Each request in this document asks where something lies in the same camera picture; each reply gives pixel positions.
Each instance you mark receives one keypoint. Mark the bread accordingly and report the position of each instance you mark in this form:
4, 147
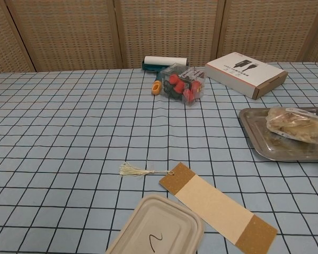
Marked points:
296, 124

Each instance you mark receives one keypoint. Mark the stainless steel tray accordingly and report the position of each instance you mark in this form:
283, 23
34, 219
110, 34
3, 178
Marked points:
257, 124

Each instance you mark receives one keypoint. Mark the clear box with red parts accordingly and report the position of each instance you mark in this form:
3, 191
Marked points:
183, 84

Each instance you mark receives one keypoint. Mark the teal lint roller white roll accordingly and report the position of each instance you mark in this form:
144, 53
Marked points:
164, 61

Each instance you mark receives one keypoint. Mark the blue checked tablecloth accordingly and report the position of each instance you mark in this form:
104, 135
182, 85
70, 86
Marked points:
69, 145

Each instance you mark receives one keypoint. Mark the wicker folding screen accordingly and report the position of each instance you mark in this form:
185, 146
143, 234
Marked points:
161, 31

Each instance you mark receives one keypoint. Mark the brown beige bookmark with tassel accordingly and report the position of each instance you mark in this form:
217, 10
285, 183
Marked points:
214, 209

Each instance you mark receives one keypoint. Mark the beige food container lid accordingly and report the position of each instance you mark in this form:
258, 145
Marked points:
159, 227

